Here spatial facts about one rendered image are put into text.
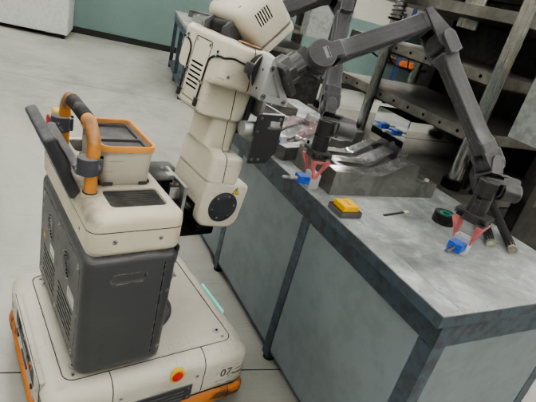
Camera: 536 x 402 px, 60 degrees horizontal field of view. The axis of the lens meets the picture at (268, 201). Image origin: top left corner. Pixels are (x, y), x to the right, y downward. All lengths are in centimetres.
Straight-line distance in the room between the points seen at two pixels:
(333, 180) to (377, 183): 20
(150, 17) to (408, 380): 788
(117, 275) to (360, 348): 75
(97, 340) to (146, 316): 14
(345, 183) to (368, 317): 47
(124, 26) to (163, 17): 67
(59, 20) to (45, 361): 671
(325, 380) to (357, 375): 18
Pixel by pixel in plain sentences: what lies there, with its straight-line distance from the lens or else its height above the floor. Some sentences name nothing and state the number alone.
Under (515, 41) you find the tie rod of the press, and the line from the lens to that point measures 214.
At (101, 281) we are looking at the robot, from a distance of 126.
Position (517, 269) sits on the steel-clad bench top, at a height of 80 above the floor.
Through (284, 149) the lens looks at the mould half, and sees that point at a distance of 181.
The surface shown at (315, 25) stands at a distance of 596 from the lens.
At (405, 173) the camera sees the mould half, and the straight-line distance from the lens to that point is 179.
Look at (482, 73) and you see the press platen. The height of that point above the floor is 128.
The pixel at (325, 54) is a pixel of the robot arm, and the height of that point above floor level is 126.
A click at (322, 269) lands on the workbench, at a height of 57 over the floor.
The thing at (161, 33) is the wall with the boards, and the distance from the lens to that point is 870.
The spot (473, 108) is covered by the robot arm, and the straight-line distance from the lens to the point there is 148.
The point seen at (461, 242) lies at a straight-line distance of 152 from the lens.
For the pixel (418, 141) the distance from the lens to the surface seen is 257.
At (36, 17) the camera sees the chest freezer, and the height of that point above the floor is 23.
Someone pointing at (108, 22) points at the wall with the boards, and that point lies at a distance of 869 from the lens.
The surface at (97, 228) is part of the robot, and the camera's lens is 117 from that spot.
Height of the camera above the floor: 138
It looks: 24 degrees down
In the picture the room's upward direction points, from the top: 15 degrees clockwise
